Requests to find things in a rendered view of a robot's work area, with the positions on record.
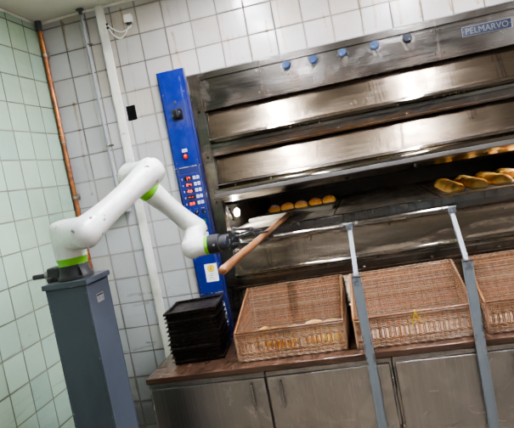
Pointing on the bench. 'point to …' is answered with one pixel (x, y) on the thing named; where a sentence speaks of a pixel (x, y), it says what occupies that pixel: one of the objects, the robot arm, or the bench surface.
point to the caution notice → (211, 272)
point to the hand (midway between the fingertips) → (262, 236)
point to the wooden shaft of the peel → (250, 246)
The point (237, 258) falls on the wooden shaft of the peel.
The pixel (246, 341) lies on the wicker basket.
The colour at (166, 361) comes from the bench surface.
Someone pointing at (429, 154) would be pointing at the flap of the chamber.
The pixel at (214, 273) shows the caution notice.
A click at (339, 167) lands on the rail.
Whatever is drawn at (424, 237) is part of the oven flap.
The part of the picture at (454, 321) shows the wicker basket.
